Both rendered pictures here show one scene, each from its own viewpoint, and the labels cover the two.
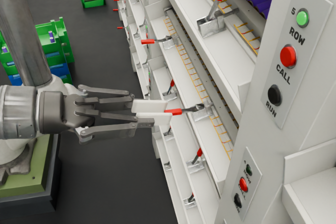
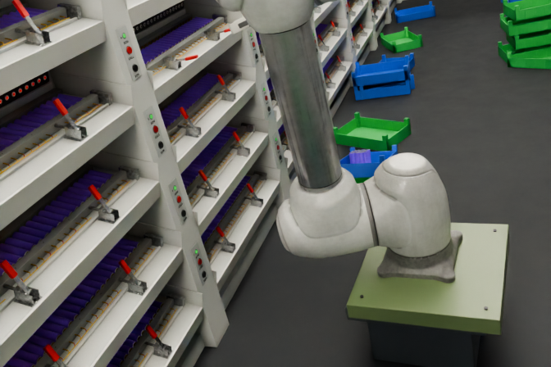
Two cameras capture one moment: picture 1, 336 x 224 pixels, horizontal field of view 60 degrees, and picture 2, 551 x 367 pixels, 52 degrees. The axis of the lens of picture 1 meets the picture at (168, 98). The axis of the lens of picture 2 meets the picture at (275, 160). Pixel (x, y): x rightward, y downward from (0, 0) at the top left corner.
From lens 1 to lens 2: 2.06 m
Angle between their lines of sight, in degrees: 103
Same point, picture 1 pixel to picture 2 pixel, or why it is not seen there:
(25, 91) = not seen: outside the picture
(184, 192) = (242, 160)
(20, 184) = not seen: hidden behind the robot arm
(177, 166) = (230, 174)
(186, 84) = (200, 49)
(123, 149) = (264, 352)
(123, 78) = not seen: outside the picture
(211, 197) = (236, 88)
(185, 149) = (224, 106)
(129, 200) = (297, 286)
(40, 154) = (375, 251)
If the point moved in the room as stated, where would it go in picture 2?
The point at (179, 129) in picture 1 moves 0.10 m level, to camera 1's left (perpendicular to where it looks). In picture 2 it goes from (214, 116) to (240, 116)
